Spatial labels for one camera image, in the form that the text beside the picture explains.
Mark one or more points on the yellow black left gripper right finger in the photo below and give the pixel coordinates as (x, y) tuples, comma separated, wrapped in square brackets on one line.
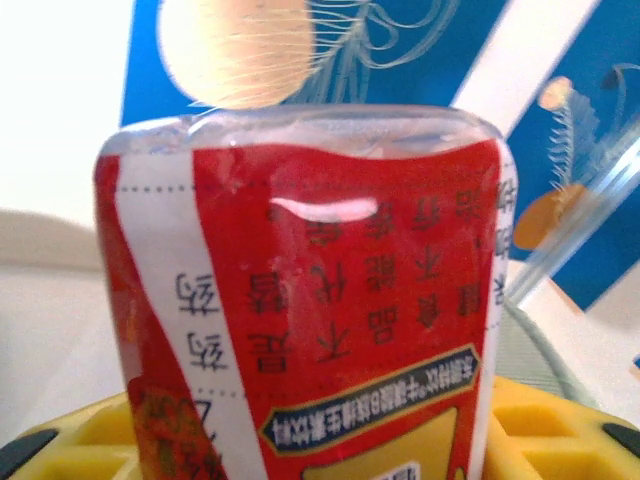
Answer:
[(560, 435)]

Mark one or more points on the clear plastic waste bin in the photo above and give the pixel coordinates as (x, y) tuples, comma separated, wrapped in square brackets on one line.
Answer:
[(540, 350)]

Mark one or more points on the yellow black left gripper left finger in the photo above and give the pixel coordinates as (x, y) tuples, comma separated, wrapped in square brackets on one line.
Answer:
[(80, 440)]

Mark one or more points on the red label bottle white cap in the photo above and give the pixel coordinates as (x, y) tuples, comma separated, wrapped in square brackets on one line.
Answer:
[(310, 300)]

